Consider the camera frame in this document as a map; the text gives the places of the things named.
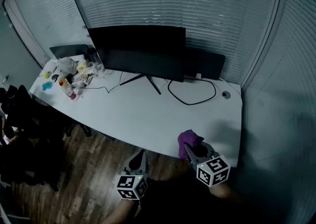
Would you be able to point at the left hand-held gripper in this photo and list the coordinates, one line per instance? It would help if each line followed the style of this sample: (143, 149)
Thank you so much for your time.
(128, 186)

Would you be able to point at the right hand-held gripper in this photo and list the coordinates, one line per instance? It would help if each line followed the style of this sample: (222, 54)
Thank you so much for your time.
(213, 171)

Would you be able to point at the purple cloth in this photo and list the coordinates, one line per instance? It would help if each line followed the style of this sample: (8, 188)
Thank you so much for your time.
(187, 137)

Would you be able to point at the black computer monitor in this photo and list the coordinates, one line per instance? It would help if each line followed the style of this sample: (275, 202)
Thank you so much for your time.
(138, 50)

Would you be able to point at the person's right forearm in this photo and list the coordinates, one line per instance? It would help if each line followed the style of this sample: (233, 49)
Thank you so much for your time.
(224, 191)

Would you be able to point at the person's left forearm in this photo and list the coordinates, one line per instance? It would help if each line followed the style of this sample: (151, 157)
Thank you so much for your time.
(123, 210)

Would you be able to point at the person's dark clothing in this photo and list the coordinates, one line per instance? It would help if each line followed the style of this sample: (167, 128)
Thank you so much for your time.
(177, 203)

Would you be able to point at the small white power adapter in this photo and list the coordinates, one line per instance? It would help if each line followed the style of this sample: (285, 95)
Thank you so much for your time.
(199, 76)

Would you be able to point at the short dark desk partition panel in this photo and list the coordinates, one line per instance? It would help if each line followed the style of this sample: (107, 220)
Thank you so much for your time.
(205, 63)

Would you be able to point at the red-capped clear bottle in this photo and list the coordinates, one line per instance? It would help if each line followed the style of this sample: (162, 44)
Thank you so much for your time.
(72, 95)

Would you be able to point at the orange juice bottle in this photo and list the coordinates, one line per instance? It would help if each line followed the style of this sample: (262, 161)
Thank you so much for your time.
(63, 83)

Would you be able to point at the yellow tissue pack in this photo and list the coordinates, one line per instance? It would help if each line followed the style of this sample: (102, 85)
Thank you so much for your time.
(82, 67)

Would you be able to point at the dark-lidded clear water bottle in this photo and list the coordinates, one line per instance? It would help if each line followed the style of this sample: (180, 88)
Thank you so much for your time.
(92, 55)

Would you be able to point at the blue fluffy ball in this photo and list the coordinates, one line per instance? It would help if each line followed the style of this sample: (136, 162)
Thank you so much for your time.
(47, 86)

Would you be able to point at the black computer mouse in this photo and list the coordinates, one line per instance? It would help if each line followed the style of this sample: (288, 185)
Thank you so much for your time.
(54, 77)

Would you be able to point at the black office chair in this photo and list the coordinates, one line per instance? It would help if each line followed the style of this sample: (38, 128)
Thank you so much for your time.
(24, 119)

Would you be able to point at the white plastic bag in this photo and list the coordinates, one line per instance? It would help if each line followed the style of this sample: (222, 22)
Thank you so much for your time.
(66, 64)

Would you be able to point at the small yellow toy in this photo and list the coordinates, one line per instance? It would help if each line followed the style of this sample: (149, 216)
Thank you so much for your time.
(47, 75)

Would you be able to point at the white keyboard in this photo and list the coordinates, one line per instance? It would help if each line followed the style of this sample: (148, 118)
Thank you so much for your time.
(51, 66)

